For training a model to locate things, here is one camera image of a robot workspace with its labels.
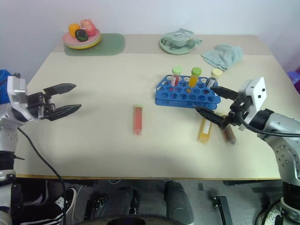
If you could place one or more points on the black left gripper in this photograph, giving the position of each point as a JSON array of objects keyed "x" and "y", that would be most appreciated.
[{"x": 35, "y": 103}]

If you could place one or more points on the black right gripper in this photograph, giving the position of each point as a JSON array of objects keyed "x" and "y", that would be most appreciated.
[{"x": 239, "y": 110}]

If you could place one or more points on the red tube pale green cap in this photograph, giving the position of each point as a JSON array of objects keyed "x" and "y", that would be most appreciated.
[{"x": 137, "y": 119}]

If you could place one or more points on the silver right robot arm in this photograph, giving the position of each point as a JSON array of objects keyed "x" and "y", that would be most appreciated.
[{"x": 281, "y": 131}]

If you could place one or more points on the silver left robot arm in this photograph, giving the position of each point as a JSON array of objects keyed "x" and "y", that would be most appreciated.
[{"x": 7, "y": 137}]

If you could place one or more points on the dark tube with cream cap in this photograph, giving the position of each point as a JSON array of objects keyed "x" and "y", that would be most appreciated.
[{"x": 214, "y": 76}]

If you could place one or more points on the yellow liquid tube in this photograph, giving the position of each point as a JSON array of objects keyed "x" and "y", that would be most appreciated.
[{"x": 205, "y": 132}]

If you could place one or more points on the blue test tube rack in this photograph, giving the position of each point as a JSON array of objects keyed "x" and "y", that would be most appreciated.
[{"x": 185, "y": 96}]

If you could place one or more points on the brown liquid tube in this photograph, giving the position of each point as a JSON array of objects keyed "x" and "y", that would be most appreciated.
[{"x": 229, "y": 134}]

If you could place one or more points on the orange tube with green cap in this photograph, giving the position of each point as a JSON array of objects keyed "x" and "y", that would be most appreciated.
[{"x": 194, "y": 77}]

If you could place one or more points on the red tube with white label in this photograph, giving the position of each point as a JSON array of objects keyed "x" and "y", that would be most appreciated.
[{"x": 175, "y": 76}]

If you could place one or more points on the teal towel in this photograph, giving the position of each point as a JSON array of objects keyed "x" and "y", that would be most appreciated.
[{"x": 223, "y": 56}]

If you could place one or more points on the yellow plate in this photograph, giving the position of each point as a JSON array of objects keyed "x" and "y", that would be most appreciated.
[{"x": 89, "y": 47}]

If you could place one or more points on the pink plate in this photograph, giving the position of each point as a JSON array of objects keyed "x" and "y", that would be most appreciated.
[{"x": 70, "y": 38}]

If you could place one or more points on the blue bag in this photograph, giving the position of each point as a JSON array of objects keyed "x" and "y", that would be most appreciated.
[{"x": 4, "y": 79}]

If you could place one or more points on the pale green thin plate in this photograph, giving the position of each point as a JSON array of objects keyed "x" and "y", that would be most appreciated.
[{"x": 95, "y": 42}]

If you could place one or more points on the dark green toy fruit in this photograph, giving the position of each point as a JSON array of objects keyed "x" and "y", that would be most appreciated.
[{"x": 81, "y": 35}]

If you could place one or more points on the light green plate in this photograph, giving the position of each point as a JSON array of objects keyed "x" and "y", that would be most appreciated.
[{"x": 178, "y": 49}]

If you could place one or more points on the orange toy fruit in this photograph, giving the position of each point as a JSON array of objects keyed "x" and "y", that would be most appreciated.
[{"x": 73, "y": 28}]

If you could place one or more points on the green table mat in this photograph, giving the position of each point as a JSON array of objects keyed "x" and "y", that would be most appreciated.
[{"x": 112, "y": 44}]

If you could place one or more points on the pink toy apple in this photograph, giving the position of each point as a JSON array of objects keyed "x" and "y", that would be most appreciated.
[{"x": 91, "y": 30}]

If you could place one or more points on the clear plastic bag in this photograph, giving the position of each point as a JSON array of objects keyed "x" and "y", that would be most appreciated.
[{"x": 180, "y": 37}]

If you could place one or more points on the pink toy peach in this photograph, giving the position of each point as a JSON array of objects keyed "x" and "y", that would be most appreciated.
[{"x": 86, "y": 23}]

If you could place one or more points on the purple object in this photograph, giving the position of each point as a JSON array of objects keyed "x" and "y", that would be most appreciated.
[{"x": 294, "y": 80}]

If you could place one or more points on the black sneaker white sole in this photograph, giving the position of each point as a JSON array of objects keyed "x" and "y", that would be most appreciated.
[{"x": 70, "y": 199}]

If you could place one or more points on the grey rounded robot part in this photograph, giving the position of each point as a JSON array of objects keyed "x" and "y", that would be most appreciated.
[{"x": 179, "y": 201}]

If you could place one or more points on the black metal stand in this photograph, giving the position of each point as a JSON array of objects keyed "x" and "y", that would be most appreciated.
[{"x": 223, "y": 208}]

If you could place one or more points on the black trousers white stripes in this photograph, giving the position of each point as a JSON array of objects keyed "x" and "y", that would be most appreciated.
[{"x": 42, "y": 214}]

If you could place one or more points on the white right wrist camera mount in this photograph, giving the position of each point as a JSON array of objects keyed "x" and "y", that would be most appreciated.
[{"x": 256, "y": 90}]

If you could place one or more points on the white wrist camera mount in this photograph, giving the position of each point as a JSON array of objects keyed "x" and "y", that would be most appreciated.
[
  {"x": 256, "y": 90},
  {"x": 16, "y": 85}
]

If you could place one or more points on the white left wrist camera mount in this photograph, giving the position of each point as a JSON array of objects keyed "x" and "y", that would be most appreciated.
[{"x": 16, "y": 85}]

